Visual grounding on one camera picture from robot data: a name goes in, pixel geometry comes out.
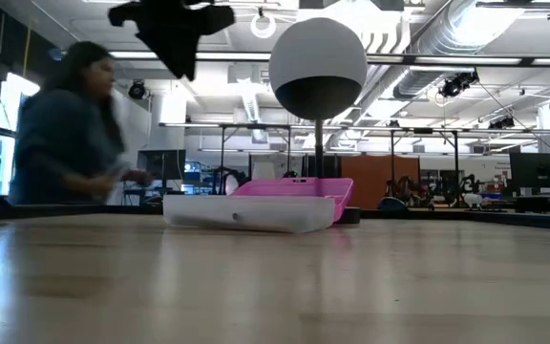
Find black monitor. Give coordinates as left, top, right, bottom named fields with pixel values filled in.
left=136, top=149, right=186, bottom=182
left=509, top=152, right=550, bottom=190

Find silver ventilation duct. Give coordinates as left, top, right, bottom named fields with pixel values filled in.
left=393, top=0, right=543, bottom=101

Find white ring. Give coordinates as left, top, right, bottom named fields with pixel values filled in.
left=249, top=12, right=277, bottom=39

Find clear supply box pink lid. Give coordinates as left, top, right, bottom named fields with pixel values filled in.
left=162, top=176, right=355, bottom=234

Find black ceiling spotlight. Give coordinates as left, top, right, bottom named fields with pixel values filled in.
left=129, top=80, right=148, bottom=100

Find white globe lamp black base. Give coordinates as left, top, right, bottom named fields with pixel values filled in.
left=268, top=17, right=369, bottom=226

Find person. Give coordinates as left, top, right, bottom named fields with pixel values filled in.
left=7, top=40, right=155, bottom=206

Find ceiling light strip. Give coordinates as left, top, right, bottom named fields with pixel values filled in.
left=107, top=51, right=550, bottom=67

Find black track lights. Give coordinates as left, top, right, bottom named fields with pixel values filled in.
left=439, top=71, right=479, bottom=99

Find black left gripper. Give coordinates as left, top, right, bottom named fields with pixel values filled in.
left=107, top=0, right=236, bottom=81

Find orange partition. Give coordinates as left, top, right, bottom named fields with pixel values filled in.
left=340, top=155, right=421, bottom=210

